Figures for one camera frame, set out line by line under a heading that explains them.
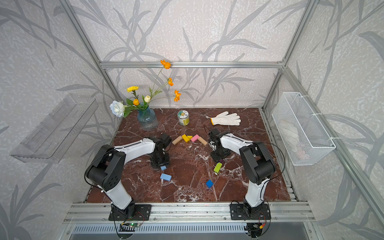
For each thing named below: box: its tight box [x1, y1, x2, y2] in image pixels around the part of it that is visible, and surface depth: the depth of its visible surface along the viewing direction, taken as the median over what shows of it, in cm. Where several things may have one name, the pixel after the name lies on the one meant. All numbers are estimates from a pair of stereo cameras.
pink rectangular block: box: [191, 134, 199, 143], surface depth 104 cm
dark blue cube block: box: [206, 179, 214, 189], surface depth 84 cm
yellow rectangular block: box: [181, 134, 190, 143], surface depth 104 cm
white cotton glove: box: [210, 111, 242, 126], surface depth 115 cm
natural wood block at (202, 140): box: [197, 136, 208, 145], surface depth 103 cm
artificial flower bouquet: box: [109, 60, 181, 118], surface depth 88 cm
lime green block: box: [213, 162, 223, 173], surface depth 90 cm
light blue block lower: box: [160, 173, 172, 182], surface depth 87 cm
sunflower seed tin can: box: [177, 109, 190, 126], surface depth 107 cm
